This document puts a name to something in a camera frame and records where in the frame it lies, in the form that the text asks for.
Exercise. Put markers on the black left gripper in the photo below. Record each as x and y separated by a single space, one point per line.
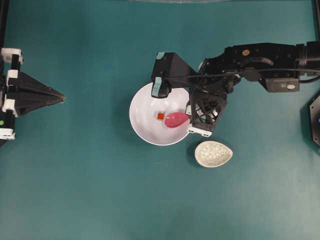
22 103

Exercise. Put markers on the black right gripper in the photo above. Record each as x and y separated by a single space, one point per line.
204 110

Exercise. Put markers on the pink plastic spoon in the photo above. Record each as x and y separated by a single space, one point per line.
175 119

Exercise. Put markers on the small red block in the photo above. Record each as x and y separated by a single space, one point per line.
160 116

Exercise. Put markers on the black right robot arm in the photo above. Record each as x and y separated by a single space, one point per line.
278 68

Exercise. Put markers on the crackle glaze spoon rest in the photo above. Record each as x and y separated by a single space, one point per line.
212 154

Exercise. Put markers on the white round bowl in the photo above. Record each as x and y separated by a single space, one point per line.
143 115

